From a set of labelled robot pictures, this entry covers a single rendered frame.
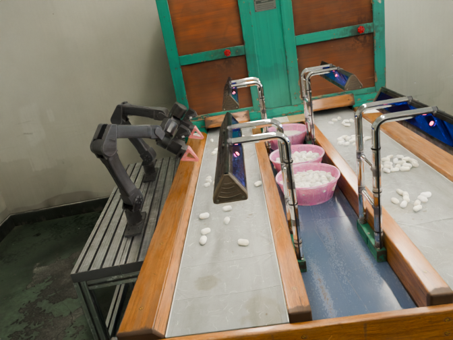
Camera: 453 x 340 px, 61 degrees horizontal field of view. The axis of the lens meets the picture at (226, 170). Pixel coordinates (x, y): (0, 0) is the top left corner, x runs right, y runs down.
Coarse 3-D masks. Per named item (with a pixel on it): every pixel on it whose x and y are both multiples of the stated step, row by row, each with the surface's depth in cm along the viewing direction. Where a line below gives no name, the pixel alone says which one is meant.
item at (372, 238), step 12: (408, 96) 115; (360, 108) 116; (372, 108) 116; (420, 108) 102; (432, 108) 101; (360, 120) 117; (384, 120) 101; (396, 120) 102; (360, 132) 118; (372, 132) 103; (360, 144) 120; (372, 144) 105; (360, 156) 119; (372, 156) 106; (360, 168) 122; (372, 168) 107; (360, 180) 124; (360, 192) 126; (360, 204) 127; (372, 204) 114; (360, 216) 129; (360, 228) 130; (372, 240) 120; (372, 252) 120; (384, 252) 114
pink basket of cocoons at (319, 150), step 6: (300, 144) 199; (306, 144) 198; (276, 150) 198; (294, 150) 200; (300, 150) 200; (306, 150) 198; (312, 150) 196; (318, 150) 192; (270, 156) 191; (276, 156) 197; (276, 162) 182; (306, 162) 176; (312, 162) 178; (318, 162) 181; (276, 168) 186; (306, 168) 179
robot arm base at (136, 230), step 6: (126, 210) 165; (138, 210) 164; (126, 216) 164; (132, 216) 163; (138, 216) 164; (144, 216) 172; (132, 222) 164; (138, 222) 164; (126, 228) 164; (132, 228) 163; (138, 228) 163; (126, 234) 159; (132, 234) 158; (138, 234) 158
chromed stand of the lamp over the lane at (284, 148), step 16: (224, 128) 121; (240, 128) 118; (240, 144) 105; (288, 144) 104; (288, 160) 105; (288, 176) 108; (288, 192) 110; (288, 208) 128; (288, 224) 131; (304, 256) 118
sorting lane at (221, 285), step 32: (256, 160) 198; (256, 192) 161; (192, 224) 144; (224, 224) 140; (256, 224) 136; (192, 256) 124; (224, 256) 121; (256, 256) 118; (192, 288) 109; (224, 288) 106; (256, 288) 104; (192, 320) 96; (224, 320) 95; (256, 320) 93; (288, 320) 91
